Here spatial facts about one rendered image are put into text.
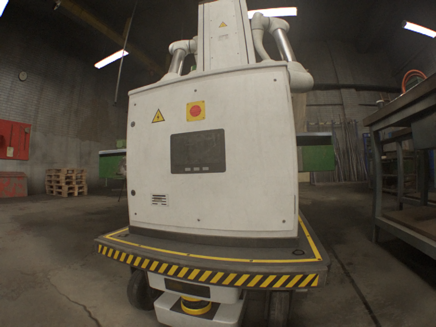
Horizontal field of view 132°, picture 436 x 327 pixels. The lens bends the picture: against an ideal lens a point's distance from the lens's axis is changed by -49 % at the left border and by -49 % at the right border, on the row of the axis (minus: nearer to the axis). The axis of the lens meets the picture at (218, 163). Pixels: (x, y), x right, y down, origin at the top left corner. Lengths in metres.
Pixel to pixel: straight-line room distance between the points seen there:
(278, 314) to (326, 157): 1.37
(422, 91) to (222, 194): 0.90
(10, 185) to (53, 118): 2.62
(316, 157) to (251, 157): 1.20
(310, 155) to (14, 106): 6.77
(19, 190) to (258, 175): 5.66
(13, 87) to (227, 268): 6.66
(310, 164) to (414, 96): 1.03
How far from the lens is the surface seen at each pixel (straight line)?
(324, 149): 1.69
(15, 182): 5.76
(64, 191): 5.29
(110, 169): 2.02
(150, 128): 0.63
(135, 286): 0.72
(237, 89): 0.55
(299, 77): 1.25
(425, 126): 1.05
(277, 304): 0.57
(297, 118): 1.79
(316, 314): 0.79
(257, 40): 1.59
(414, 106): 1.04
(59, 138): 6.94
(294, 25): 6.81
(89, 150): 7.57
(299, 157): 1.53
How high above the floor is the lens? 0.53
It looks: 3 degrees up
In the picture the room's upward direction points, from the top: 2 degrees counter-clockwise
